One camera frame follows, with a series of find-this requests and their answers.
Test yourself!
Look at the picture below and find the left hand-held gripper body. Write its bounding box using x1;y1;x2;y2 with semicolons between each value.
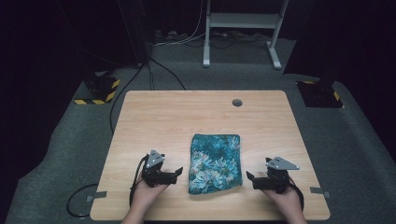
141;149;177;189

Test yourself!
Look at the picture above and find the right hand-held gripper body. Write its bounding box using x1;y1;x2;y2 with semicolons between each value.
253;156;301;194

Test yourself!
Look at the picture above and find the teal floral short-sleeved shirt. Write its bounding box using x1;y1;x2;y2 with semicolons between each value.
187;133;244;196

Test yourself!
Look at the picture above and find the person's left hand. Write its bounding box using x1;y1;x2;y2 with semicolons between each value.
132;180;171;216

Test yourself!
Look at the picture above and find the person's right hand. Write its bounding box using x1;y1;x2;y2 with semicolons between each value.
262;186;304;218

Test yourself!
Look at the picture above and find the grey tape strip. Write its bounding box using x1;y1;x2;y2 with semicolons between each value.
86;190;107;203
309;186;332;199

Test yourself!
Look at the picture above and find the black yellow-striped stand base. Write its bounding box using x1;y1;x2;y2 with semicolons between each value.
295;78;345;109
74;70;121;105

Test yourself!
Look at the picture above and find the dark power strip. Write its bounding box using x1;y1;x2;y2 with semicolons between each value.
152;29;188;43

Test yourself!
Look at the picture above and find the black stand column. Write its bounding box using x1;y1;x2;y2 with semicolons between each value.
117;0;151;67

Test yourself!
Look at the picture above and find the white metal stand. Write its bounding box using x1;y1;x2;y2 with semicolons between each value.
202;0;290;70

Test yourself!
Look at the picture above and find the left hand-held gripper black cable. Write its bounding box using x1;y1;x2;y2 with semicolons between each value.
129;154;149;208

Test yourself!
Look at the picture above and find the hand-held gripper black cable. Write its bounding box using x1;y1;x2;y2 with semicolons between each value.
129;154;149;208
288;176;305;213

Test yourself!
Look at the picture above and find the right hand-held gripper black cable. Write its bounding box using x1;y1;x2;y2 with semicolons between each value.
288;176;305;213

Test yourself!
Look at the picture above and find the long black floor cable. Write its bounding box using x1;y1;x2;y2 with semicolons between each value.
108;62;148;135

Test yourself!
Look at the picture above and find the looped black floor cable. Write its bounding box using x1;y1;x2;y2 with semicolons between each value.
65;183;100;218

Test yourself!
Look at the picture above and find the curved black floor cable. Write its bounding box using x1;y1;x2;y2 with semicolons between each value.
148;57;187;91

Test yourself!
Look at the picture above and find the white cable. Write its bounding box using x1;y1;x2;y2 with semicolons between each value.
152;0;207;48

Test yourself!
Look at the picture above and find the tangle of black cables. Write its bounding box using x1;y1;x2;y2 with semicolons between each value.
186;29;269;50

